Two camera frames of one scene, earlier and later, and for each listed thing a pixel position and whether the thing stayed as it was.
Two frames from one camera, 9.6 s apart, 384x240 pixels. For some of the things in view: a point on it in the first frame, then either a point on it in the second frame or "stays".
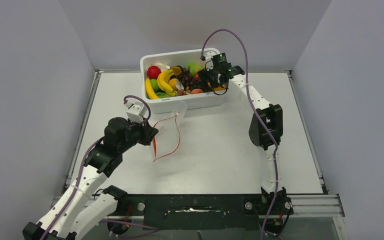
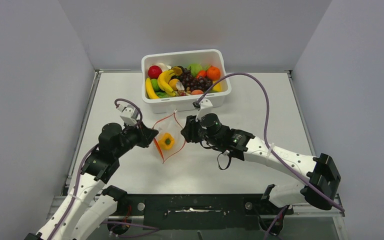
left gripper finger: [151, 132] stays
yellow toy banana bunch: [163, 78] stays
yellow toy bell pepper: [219, 88] to [166, 141]
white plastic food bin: [187, 103] stays
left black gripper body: [137, 134] stays
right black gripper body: [211, 75] to [201, 135]
